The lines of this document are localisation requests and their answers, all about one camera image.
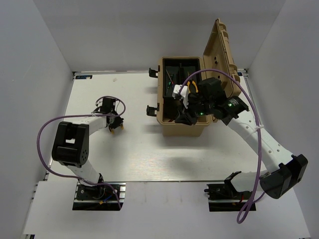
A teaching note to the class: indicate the blue label sticker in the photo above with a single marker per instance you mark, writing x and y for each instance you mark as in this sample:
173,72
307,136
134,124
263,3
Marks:
83,77

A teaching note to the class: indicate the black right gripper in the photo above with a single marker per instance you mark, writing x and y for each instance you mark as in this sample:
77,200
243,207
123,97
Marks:
184,116

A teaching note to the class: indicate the tan plastic toolbox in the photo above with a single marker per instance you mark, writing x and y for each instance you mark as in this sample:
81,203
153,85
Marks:
216,57

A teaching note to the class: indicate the black front toolbox latch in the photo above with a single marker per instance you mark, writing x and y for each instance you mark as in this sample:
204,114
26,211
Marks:
152,111

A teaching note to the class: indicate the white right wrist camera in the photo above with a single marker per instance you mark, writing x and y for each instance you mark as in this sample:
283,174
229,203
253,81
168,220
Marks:
180,92

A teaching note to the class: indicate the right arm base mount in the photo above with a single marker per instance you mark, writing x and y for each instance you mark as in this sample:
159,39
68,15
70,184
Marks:
224,198

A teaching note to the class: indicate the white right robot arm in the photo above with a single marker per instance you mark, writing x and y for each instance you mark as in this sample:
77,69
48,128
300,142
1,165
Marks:
284,170

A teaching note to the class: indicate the large yellow handled pliers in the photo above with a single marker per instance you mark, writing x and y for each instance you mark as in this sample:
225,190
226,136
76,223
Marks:
192,86

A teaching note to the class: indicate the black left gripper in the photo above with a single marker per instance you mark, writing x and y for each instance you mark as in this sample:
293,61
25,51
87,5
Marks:
119,121

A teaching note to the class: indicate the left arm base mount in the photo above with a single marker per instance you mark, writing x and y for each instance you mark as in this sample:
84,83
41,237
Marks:
99,198

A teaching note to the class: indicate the black toolbox tray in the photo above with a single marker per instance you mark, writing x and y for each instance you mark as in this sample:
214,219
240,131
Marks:
175,72

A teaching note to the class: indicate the green black precision screwdriver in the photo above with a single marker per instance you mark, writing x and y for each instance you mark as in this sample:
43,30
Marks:
170,77

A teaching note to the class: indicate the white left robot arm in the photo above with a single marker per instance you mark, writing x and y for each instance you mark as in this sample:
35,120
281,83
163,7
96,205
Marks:
71,144

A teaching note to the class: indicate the black toolbox latch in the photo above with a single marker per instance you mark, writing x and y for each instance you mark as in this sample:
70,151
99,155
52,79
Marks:
153,73
152,111

